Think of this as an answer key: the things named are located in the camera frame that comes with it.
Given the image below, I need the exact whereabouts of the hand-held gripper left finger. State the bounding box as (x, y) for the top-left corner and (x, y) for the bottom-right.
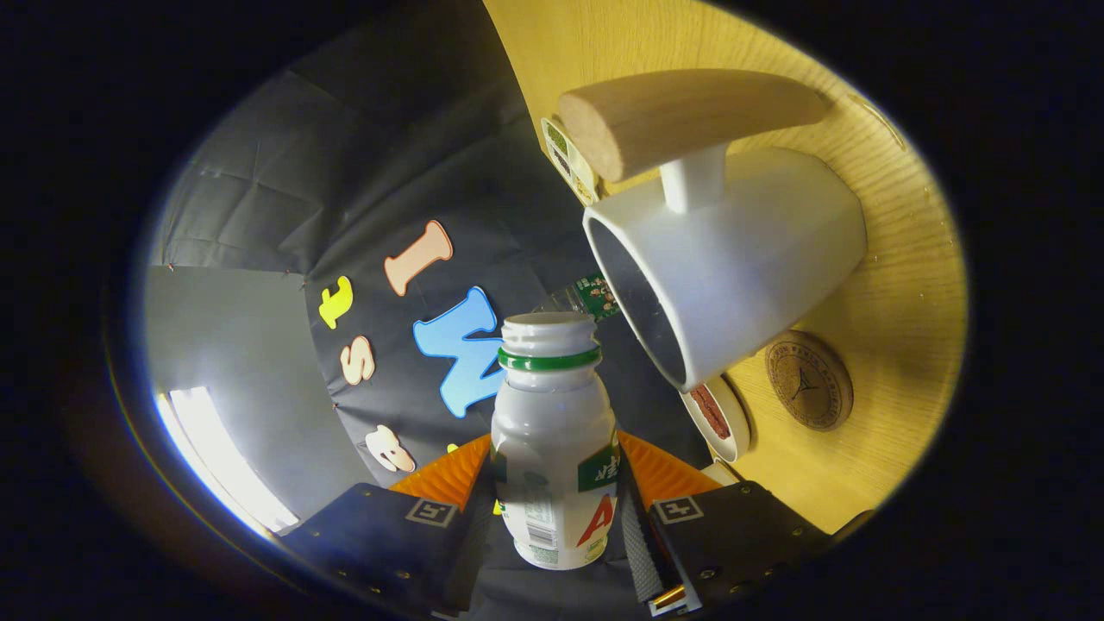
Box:
(280, 431), (497, 618)

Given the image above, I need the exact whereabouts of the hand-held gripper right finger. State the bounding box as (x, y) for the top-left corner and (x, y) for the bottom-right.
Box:
(614, 430), (833, 617)

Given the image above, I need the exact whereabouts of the white juice bottle green collar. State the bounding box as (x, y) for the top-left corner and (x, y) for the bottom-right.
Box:
(490, 311), (622, 571)

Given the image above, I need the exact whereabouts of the round cork coaster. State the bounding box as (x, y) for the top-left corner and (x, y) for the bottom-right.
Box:
(764, 330), (855, 432)

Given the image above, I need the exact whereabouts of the white cup wooden handle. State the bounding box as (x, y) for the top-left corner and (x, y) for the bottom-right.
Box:
(557, 69), (869, 393)

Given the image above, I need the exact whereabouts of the clear plastic water bottle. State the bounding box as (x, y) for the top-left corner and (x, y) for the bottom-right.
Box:
(552, 273), (622, 323)

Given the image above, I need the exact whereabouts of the red meat strip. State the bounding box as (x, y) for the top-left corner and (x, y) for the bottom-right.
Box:
(690, 385), (732, 439)

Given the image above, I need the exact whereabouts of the white round plate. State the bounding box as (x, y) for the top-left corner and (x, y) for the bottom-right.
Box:
(679, 374), (753, 464)

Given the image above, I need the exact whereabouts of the wooden table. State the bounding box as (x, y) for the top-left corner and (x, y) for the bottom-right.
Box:
(481, 0), (969, 536)

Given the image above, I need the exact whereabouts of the white divided dish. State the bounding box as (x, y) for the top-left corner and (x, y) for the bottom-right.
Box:
(541, 116), (600, 208)

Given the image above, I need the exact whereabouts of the black backdrop cloth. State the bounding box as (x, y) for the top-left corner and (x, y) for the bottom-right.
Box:
(147, 0), (717, 621)

